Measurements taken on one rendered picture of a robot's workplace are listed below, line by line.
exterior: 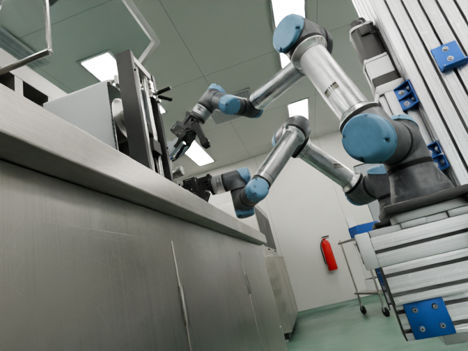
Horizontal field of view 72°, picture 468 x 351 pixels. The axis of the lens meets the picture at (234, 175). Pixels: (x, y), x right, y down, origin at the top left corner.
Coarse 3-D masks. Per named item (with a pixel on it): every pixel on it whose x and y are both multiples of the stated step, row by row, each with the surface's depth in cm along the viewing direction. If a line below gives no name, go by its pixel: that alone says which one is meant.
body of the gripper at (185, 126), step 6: (192, 114) 133; (186, 120) 135; (192, 120) 137; (198, 120) 134; (180, 126) 133; (186, 126) 132; (192, 126) 134; (174, 132) 133; (180, 132) 132; (186, 132) 132; (192, 132) 133; (186, 138) 131; (192, 138) 135
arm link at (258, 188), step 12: (288, 120) 133; (300, 120) 129; (288, 132) 126; (300, 132) 126; (276, 144) 124; (288, 144) 123; (276, 156) 120; (288, 156) 122; (264, 168) 117; (276, 168) 118; (252, 180) 111; (264, 180) 112; (240, 192) 119; (252, 192) 109; (264, 192) 110; (252, 204) 116
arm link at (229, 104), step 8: (216, 96) 129; (224, 96) 126; (232, 96) 124; (216, 104) 128; (224, 104) 124; (232, 104) 125; (240, 104) 130; (224, 112) 127; (232, 112) 126; (240, 112) 132
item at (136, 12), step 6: (126, 0) 144; (132, 6) 148; (132, 12) 150; (138, 12) 152; (138, 18) 154; (144, 24) 159; (150, 30) 164; (150, 36) 166; (156, 36) 169; (156, 42) 171; (150, 48) 170; (144, 54) 170; (150, 54) 172; (144, 60) 170
